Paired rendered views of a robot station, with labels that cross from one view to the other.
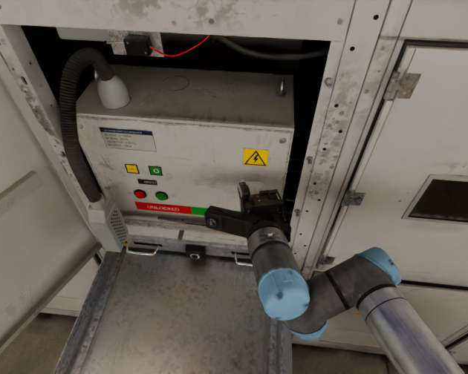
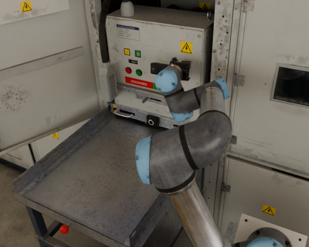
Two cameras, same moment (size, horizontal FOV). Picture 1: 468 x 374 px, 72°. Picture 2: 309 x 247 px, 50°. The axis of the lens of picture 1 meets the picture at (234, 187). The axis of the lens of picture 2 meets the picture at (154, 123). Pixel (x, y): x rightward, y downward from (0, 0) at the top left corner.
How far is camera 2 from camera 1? 87 cm
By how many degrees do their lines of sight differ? 23
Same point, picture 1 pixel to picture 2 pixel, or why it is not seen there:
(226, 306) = not seen: hidden behind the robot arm
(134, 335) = (103, 149)
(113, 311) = (96, 138)
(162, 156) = (141, 44)
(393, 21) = not seen: outside the picture
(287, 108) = (207, 24)
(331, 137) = (223, 36)
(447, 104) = (271, 15)
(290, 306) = (165, 82)
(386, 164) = (251, 54)
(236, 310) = not seen: hidden behind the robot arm
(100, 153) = (114, 40)
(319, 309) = (184, 98)
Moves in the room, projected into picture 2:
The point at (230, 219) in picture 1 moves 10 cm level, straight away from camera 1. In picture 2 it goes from (160, 65) to (169, 56)
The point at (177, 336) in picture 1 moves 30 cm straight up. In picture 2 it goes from (125, 155) to (119, 99)
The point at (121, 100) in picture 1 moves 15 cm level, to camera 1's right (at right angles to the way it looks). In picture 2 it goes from (129, 12) to (160, 15)
